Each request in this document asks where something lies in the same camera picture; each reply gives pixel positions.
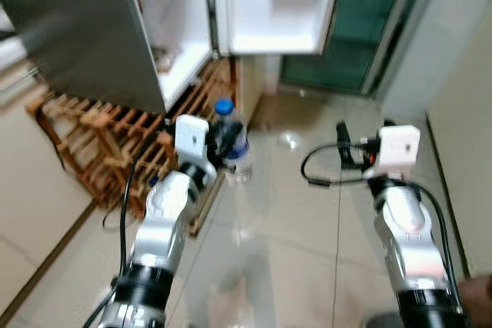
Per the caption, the white inner fridge door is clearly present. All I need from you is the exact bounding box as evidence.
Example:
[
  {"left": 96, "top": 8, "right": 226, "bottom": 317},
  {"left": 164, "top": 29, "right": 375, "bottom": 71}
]
[{"left": 212, "top": 0, "right": 344, "bottom": 57}]

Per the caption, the white fridge interior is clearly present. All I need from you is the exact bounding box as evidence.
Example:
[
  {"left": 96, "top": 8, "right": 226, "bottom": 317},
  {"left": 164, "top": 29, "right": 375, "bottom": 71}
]
[{"left": 125, "top": 0, "right": 217, "bottom": 111}]

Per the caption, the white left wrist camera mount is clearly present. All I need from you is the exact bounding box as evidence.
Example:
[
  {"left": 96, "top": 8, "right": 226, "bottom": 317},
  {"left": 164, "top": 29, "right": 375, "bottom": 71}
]
[{"left": 175, "top": 114, "right": 211, "bottom": 163}]

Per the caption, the person's hand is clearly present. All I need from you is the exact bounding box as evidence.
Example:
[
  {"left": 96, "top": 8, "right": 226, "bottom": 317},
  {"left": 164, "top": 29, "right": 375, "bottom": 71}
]
[{"left": 455, "top": 273, "right": 492, "bottom": 328}]

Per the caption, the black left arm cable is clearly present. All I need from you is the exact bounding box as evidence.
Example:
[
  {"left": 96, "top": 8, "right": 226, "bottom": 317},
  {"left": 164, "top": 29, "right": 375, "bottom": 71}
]
[{"left": 81, "top": 155, "right": 145, "bottom": 328}]

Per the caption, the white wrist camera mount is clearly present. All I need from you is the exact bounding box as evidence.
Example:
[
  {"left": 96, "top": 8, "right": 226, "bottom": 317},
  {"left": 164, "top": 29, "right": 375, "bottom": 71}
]
[
  {"left": 375, "top": 124, "right": 422, "bottom": 173},
  {"left": 175, "top": 114, "right": 211, "bottom": 163}
]

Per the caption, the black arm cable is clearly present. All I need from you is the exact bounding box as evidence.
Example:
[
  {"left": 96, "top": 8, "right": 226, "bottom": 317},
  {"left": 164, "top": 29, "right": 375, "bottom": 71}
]
[
  {"left": 81, "top": 155, "right": 145, "bottom": 328},
  {"left": 301, "top": 141, "right": 379, "bottom": 188}
]

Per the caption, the grey steel fridge door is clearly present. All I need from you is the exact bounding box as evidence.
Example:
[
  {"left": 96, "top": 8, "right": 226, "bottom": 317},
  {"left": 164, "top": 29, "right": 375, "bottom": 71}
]
[{"left": 0, "top": 0, "right": 168, "bottom": 114}]

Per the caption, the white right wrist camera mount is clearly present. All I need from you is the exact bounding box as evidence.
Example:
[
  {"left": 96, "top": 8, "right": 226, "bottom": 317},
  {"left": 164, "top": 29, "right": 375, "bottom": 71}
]
[{"left": 375, "top": 124, "right": 422, "bottom": 173}]

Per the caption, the wooden slatted rack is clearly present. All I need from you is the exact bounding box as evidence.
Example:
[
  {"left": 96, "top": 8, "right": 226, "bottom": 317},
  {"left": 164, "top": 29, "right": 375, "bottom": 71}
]
[{"left": 26, "top": 55, "right": 241, "bottom": 237}]

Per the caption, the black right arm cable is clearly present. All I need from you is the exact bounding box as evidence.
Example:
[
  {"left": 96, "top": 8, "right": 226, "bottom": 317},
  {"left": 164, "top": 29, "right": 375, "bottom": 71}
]
[{"left": 301, "top": 141, "right": 379, "bottom": 188}]

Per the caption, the green glass door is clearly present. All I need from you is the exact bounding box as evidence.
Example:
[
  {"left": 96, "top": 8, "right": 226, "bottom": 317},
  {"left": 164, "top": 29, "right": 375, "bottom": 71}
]
[{"left": 279, "top": 0, "right": 433, "bottom": 96}]

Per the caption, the blue cap water bottle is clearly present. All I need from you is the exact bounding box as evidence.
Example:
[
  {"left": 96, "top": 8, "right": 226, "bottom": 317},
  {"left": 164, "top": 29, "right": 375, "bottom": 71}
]
[{"left": 213, "top": 98, "right": 254, "bottom": 186}]

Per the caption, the tall cream cabinet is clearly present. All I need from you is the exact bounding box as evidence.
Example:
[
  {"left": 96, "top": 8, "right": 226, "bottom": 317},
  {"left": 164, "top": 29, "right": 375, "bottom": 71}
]
[{"left": 425, "top": 2, "right": 492, "bottom": 277}]

